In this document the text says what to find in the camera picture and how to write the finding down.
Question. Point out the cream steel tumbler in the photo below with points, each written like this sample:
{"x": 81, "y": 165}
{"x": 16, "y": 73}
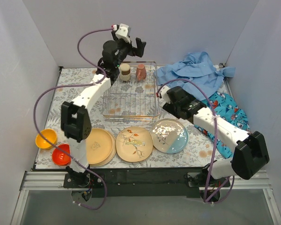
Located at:
{"x": 125, "y": 72}

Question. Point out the lower tan plate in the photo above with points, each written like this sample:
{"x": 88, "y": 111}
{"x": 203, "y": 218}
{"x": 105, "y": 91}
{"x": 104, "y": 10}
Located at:
{"x": 113, "y": 150}

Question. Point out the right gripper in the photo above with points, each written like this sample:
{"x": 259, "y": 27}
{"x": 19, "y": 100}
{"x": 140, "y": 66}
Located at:
{"x": 172, "y": 99}

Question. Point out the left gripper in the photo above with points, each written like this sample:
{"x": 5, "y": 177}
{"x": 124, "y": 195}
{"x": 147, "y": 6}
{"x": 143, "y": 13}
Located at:
{"x": 131, "y": 48}

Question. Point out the aluminium frame rail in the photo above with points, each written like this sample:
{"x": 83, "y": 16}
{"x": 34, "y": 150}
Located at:
{"x": 55, "y": 181}

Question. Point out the light blue shirt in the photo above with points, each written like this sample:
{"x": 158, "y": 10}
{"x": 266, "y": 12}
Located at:
{"x": 197, "y": 68}

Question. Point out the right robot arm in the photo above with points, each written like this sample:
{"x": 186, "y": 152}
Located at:
{"x": 249, "y": 149}

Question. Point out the cream and blue plate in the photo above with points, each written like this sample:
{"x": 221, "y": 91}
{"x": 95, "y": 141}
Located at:
{"x": 169, "y": 136}

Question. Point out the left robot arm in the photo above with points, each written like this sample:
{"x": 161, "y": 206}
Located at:
{"x": 75, "y": 121}

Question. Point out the pink mug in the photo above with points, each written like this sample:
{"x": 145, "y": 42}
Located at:
{"x": 141, "y": 73}

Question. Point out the upper orange plate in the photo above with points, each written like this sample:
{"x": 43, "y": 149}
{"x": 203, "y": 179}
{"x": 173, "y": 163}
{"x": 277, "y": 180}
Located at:
{"x": 99, "y": 145}

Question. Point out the shark print cloth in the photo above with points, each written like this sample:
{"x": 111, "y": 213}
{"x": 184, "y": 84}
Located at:
{"x": 225, "y": 106}

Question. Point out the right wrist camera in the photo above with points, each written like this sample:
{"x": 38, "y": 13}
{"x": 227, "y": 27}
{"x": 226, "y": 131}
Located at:
{"x": 162, "y": 94}

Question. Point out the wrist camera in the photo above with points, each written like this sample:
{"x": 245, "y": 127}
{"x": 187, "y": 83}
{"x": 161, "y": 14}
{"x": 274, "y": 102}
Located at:
{"x": 121, "y": 31}
{"x": 162, "y": 94}

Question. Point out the wire dish rack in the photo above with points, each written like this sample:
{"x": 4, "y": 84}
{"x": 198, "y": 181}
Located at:
{"x": 133, "y": 100}

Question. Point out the yellow bowl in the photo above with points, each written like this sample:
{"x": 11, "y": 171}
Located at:
{"x": 47, "y": 135}

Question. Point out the bird pattern plate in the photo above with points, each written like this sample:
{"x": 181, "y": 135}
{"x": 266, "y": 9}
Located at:
{"x": 134, "y": 144}

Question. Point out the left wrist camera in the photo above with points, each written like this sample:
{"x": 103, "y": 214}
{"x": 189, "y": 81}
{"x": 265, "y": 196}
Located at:
{"x": 121, "y": 31}

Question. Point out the red bowl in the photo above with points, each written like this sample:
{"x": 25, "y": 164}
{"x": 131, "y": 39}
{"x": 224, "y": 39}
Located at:
{"x": 59, "y": 157}

